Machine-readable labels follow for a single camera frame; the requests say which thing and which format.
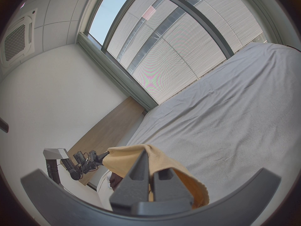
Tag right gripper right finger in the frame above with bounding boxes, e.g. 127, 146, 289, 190
152, 168, 195, 209

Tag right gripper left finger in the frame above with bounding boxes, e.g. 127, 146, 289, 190
110, 147, 151, 215

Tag tan shorts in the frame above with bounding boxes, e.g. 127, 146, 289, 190
103, 144, 210, 209

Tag bed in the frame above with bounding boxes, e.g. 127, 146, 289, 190
60, 42, 301, 212

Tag brown shorts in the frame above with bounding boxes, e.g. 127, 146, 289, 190
110, 172, 124, 190

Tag grey-green curtain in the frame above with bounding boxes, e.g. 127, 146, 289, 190
76, 32, 158, 113
235, 0, 293, 48

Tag white ceiling air conditioner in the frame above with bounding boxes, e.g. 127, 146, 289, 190
0, 7, 38, 69

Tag window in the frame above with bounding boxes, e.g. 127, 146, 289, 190
87, 0, 268, 105

